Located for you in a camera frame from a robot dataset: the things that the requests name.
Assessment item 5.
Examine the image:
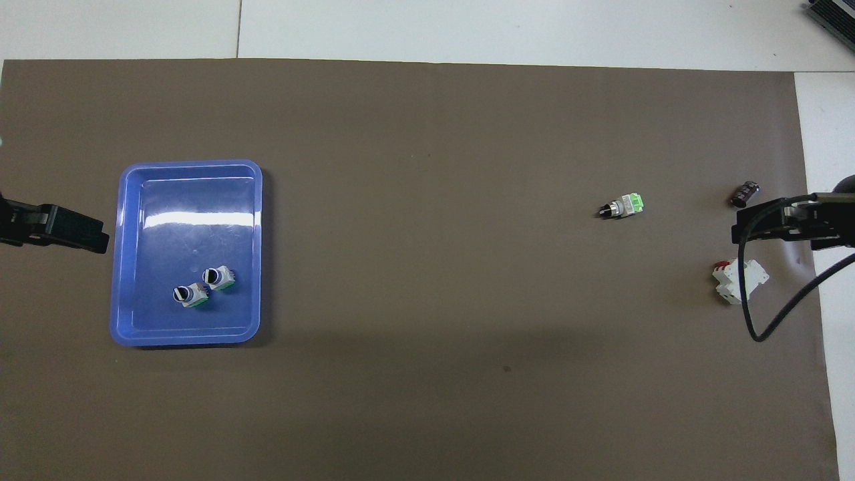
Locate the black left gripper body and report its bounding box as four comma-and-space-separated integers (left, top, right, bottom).
0, 194, 43, 247

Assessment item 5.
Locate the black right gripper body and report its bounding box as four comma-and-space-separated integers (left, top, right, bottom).
811, 192, 855, 252

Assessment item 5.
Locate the white rotary switch green base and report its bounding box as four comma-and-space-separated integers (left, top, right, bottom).
202, 265, 236, 291
596, 192, 646, 220
172, 282, 210, 309

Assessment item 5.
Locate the small dark electronic component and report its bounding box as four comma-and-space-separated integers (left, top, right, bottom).
731, 180, 762, 209

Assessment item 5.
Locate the white red circuit breaker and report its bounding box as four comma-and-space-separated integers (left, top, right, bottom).
712, 259, 770, 305

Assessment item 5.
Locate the blue plastic tray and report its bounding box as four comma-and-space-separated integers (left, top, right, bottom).
110, 159, 263, 347

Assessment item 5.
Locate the grey ribbed metal device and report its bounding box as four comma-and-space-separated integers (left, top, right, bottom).
804, 0, 855, 43

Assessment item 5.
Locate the brown table mat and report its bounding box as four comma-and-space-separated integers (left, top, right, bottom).
0, 59, 841, 481

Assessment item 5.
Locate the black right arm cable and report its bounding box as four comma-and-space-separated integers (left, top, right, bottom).
741, 192, 855, 343

